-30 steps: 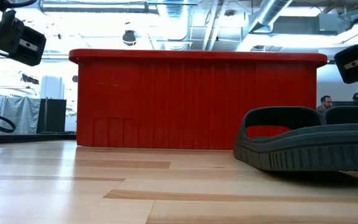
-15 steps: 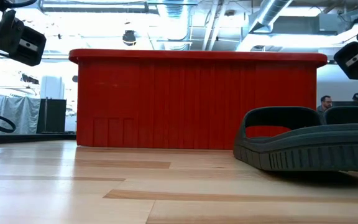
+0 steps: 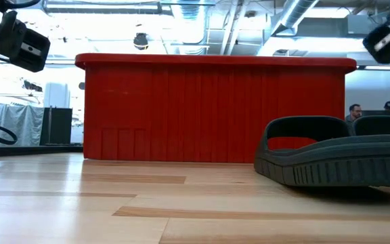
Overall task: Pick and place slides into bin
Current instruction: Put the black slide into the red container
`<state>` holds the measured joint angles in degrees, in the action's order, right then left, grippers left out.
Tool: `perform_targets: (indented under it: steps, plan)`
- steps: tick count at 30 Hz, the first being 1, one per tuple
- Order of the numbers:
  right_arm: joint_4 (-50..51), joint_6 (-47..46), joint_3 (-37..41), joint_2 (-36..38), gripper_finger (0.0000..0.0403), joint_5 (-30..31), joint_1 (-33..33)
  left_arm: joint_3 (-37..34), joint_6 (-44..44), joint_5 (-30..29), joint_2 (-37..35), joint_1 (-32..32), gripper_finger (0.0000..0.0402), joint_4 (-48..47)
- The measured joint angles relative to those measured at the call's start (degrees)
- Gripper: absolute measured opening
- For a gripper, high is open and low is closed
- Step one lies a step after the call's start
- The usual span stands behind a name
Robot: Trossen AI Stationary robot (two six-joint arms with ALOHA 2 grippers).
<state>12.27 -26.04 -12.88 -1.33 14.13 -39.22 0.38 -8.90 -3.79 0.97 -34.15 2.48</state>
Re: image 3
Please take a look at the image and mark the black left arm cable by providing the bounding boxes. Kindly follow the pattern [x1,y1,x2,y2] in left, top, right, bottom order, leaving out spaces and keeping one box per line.
[0,0,42,10]

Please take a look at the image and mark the grey tarp curtain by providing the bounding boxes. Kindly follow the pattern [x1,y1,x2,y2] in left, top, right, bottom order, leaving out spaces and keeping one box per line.
[0,104,45,147]

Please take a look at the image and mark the pale ribbed air duct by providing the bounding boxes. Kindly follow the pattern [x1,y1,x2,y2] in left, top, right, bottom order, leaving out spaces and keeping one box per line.
[177,0,213,55]

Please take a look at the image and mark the dark monitor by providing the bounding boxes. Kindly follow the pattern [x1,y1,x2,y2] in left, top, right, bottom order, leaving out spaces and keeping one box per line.
[362,109,390,117]

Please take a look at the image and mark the silver ceiling air duct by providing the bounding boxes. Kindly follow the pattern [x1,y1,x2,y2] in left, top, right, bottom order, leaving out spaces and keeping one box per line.
[269,0,320,37]

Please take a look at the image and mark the red plastic bin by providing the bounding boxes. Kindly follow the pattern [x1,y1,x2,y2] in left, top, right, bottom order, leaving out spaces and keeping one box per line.
[74,52,358,164]

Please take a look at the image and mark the white cylinder tank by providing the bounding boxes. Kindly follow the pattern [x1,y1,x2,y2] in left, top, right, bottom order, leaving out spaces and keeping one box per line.
[43,82,71,109]

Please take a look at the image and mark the black dome ceiling lamp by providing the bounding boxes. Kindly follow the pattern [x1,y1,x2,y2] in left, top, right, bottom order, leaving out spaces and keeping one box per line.
[133,32,150,52]

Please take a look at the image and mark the black aluminium extrusion frame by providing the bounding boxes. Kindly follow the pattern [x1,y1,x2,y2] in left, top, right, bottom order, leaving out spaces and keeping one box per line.
[0,144,84,159]

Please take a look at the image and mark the white ceiling pipes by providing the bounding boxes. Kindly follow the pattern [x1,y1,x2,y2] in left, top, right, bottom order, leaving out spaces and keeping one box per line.
[219,0,248,56]

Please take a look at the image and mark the black cabinet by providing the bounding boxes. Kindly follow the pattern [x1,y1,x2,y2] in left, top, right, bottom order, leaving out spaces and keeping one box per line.
[39,106,73,146]

